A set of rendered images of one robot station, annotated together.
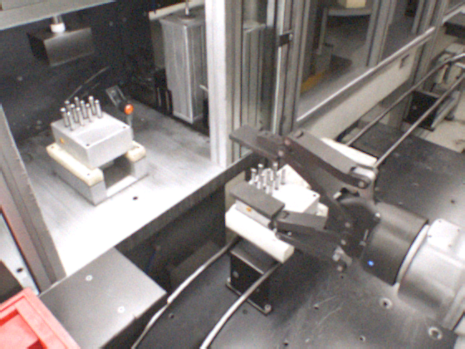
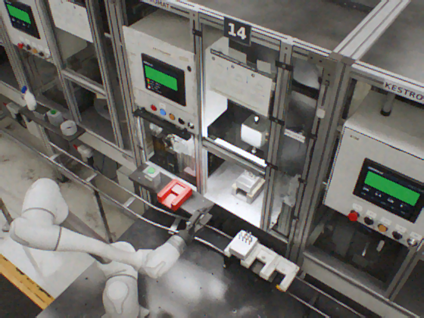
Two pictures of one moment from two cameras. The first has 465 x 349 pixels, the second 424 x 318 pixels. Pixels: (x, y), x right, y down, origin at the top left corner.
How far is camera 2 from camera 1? 1.98 m
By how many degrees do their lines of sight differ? 60
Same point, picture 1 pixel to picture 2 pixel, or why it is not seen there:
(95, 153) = (238, 183)
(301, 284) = (238, 279)
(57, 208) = (229, 185)
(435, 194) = not seen: outside the picture
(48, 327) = (181, 194)
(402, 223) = (181, 232)
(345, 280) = (243, 296)
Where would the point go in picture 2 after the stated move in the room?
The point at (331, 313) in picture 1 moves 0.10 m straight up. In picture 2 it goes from (226, 289) to (226, 280)
